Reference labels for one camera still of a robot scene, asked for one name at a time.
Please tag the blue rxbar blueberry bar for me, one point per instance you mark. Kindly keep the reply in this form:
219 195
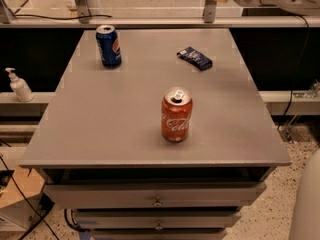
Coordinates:
195 58

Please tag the red coca-cola can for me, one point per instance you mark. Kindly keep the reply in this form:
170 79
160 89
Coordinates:
176 110

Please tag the blue pepsi can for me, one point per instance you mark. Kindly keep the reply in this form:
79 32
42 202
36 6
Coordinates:
109 46

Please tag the grey drawer cabinet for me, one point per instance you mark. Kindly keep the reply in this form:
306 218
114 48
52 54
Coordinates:
104 126

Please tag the top grey drawer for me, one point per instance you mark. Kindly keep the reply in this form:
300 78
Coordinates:
154 195

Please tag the grey drawer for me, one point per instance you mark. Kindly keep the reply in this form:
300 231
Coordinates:
154 195
157 219
164 234

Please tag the white pump soap bottle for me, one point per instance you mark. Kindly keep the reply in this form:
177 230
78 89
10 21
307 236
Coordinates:
19 86

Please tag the middle grey drawer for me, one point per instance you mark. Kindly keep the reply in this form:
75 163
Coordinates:
157 219

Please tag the bottom grey drawer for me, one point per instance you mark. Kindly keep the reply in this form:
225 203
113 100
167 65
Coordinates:
164 234

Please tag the cardboard box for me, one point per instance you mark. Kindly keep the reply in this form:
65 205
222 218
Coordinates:
17 208

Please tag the right metal bracket post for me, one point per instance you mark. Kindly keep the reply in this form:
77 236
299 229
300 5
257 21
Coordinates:
209 11

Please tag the metal bracket post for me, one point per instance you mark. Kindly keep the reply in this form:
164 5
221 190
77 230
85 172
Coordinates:
209 11
83 11

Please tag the left metal bracket post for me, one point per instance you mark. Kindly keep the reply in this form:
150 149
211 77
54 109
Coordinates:
83 11

